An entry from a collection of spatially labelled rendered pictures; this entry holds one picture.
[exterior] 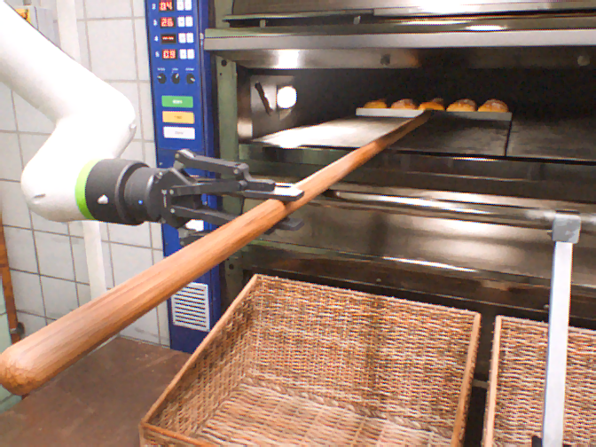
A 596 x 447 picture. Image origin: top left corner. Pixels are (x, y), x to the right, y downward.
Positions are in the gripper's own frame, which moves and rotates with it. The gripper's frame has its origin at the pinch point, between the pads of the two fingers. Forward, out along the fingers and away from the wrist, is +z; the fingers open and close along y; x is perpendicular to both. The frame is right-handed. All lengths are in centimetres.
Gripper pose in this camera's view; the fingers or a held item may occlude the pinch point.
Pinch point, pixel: (275, 207)
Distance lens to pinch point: 65.9
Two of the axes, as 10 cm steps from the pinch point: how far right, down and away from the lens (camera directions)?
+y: 0.0, 9.6, 2.9
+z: 9.3, 1.1, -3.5
